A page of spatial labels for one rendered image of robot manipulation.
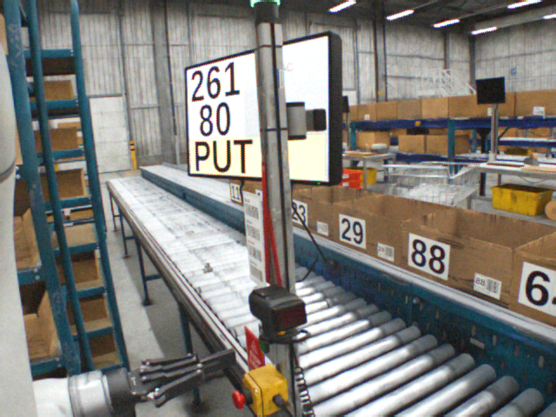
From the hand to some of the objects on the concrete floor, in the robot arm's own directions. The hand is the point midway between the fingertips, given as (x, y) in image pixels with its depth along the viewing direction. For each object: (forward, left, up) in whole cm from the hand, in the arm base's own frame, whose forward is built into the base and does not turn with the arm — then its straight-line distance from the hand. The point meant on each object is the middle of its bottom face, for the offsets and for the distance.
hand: (217, 360), depth 71 cm
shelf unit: (-66, +52, -96) cm, 128 cm away
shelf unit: (-37, +139, -98) cm, 174 cm away
